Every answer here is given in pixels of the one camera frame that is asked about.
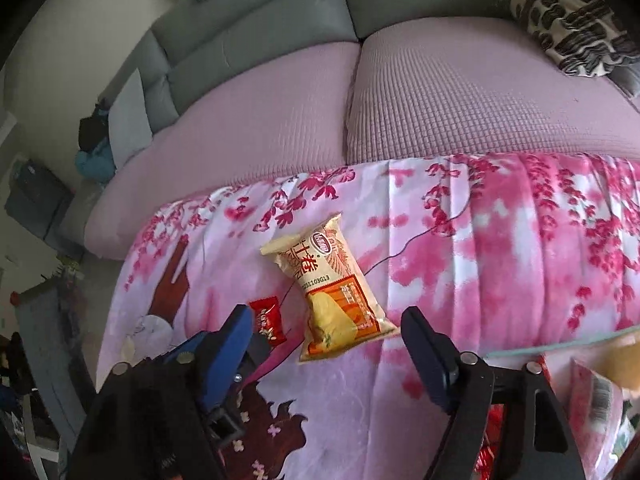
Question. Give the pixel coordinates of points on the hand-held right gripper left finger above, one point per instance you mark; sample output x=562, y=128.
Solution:
x=230, y=345

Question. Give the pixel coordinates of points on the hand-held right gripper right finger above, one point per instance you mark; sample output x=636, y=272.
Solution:
x=430, y=355

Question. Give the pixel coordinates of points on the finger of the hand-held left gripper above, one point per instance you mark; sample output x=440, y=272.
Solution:
x=257, y=360
x=182, y=347

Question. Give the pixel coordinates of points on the small red candy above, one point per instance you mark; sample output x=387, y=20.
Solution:
x=267, y=320

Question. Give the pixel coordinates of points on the orange yellow snack packet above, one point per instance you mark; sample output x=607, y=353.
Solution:
x=330, y=295

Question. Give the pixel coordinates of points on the teal cardboard box tray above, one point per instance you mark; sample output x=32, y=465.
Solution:
x=550, y=346

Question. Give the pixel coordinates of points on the pink snack packet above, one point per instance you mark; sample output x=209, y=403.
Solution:
x=595, y=400

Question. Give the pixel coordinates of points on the pink printed blanket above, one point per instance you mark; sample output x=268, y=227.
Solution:
x=500, y=270

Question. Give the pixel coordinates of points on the blue grey cabinet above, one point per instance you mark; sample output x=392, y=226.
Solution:
x=50, y=360

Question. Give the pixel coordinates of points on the teal cloth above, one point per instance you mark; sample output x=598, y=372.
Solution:
x=95, y=165

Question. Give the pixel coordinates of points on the dark grey storage box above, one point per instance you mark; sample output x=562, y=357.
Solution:
x=37, y=200

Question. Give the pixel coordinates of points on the pink sofa cover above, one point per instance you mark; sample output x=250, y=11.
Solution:
x=250, y=125

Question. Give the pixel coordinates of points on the white cushion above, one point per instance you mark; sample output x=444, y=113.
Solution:
x=127, y=125

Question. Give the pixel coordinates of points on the dark bag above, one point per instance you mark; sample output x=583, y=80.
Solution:
x=92, y=130

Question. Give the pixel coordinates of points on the grey sofa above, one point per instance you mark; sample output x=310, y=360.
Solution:
x=280, y=15

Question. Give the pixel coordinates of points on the grey pillow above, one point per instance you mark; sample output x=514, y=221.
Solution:
x=627, y=82

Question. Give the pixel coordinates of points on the black patterned pillow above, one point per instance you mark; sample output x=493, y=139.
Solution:
x=565, y=15

